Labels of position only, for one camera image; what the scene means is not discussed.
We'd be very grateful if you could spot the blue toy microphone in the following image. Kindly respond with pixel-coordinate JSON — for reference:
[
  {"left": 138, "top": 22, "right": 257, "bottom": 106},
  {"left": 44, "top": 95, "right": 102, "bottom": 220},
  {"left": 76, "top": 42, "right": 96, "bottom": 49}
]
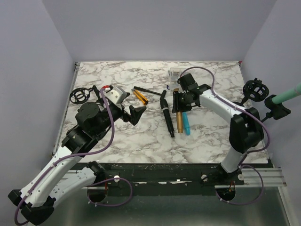
[{"left": 182, "top": 112, "right": 190, "bottom": 136}]

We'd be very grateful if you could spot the clear plastic screw box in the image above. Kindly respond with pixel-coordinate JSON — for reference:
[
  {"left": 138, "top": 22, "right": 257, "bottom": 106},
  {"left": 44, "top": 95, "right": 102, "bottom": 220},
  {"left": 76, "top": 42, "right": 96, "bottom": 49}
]
[{"left": 168, "top": 67, "right": 185, "bottom": 82}]

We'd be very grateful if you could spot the black T-handle tool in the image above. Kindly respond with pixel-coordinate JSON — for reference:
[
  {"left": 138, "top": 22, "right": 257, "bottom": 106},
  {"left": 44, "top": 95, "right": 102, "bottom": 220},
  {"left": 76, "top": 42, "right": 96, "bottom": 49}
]
[{"left": 134, "top": 86, "right": 166, "bottom": 98}]

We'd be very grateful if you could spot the black tripod shock-mount stand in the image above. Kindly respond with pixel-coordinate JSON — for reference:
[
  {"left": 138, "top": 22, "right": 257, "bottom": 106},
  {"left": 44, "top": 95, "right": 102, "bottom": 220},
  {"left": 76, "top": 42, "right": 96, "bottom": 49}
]
[{"left": 69, "top": 85, "right": 104, "bottom": 106}]

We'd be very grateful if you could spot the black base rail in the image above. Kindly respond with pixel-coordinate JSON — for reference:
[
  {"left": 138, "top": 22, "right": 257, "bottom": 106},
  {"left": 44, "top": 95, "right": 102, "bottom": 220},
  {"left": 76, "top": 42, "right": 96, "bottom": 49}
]
[{"left": 48, "top": 161, "right": 273, "bottom": 197}]

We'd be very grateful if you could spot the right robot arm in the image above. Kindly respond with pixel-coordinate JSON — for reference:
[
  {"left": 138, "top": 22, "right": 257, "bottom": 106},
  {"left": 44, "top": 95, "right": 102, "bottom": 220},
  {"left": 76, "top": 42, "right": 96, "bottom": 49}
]
[{"left": 172, "top": 73, "right": 264, "bottom": 185}]

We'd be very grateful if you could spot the black clip stand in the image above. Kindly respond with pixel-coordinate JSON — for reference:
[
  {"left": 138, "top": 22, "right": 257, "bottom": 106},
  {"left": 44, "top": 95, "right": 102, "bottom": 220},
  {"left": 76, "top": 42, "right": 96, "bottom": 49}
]
[{"left": 261, "top": 95, "right": 291, "bottom": 122}]

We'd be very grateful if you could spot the gold microphone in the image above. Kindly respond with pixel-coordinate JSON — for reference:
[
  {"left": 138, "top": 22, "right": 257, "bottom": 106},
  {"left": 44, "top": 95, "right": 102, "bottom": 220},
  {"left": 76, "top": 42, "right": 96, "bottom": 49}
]
[{"left": 173, "top": 88, "right": 183, "bottom": 133}]

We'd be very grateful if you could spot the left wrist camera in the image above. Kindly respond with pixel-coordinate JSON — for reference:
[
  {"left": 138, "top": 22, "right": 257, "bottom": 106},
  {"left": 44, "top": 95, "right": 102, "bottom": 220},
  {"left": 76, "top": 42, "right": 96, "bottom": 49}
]
[{"left": 103, "top": 86, "right": 125, "bottom": 105}]

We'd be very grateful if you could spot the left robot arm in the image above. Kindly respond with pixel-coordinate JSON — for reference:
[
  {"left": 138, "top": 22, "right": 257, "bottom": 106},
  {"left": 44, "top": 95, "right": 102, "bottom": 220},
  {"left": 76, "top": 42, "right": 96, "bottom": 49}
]
[{"left": 8, "top": 87, "right": 146, "bottom": 226}]

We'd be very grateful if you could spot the green microphone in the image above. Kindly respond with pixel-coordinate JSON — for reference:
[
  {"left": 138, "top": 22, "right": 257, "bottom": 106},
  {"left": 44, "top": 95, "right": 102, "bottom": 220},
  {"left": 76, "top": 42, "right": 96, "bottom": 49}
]
[{"left": 271, "top": 83, "right": 301, "bottom": 105}]

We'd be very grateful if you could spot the black round-base shock-mount stand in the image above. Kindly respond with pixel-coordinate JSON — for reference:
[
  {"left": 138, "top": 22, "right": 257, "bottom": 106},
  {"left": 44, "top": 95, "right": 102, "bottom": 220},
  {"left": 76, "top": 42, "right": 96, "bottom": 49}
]
[{"left": 238, "top": 78, "right": 269, "bottom": 106}]

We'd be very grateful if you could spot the yellow utility knife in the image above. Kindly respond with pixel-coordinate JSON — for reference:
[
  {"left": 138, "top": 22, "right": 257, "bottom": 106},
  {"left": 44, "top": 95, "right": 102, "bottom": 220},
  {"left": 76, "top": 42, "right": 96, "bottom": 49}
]
[{"left": 132, "top": 89, "right": 149, "bottom": 105}]

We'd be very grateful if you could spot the black microphone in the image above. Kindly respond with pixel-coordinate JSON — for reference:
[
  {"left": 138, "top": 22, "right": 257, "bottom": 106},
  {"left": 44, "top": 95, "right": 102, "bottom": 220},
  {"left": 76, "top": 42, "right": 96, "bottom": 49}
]
[{"left": 160, "top": 97, "right": 174, "bottom": 137}]

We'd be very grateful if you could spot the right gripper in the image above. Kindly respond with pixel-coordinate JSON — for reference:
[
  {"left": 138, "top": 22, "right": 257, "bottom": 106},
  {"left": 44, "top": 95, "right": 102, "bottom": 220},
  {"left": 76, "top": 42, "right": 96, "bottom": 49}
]
[{"left": 173, "top": 90, "right": 194, "bottom": 113}]

